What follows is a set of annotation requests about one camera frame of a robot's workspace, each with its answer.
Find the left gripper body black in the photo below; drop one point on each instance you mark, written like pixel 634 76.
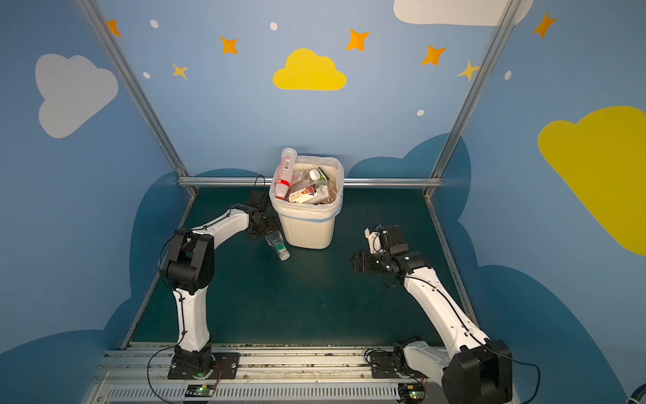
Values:
pixel 267 225

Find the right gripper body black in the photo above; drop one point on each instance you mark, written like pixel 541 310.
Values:
pixel 371 261

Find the clear bottle green cap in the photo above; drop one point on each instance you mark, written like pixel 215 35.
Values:
pixel 276 241

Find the white bottle red cap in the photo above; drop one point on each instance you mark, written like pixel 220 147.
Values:
pixel 284 174

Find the red label clear bottle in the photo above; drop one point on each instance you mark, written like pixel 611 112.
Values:
pixel 310 195

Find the green lime label bottle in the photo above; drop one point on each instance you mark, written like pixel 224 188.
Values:
pixel 318 175

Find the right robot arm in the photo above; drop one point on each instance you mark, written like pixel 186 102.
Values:
pixel 470 367

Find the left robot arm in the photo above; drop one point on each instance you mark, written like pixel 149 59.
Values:
pixel 189 267

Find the white plastic trash bin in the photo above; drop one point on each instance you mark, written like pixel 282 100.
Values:
pixel 310 226

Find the right controller board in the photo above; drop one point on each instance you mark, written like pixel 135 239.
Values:
pixel 411 393

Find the controller board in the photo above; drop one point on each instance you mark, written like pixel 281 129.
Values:
pixel 200 391
pixel 411 393

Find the left controller board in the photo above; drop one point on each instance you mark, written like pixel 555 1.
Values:
pixel 200 391

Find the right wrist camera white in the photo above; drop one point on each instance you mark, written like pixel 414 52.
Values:
pixel 374 238

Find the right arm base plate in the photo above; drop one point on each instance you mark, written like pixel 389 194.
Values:
pixel 382 364

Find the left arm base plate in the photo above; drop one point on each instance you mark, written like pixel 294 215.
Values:
pixel 204 366

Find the aluminium rail frame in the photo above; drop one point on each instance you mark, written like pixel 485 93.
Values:
pixel 266 374

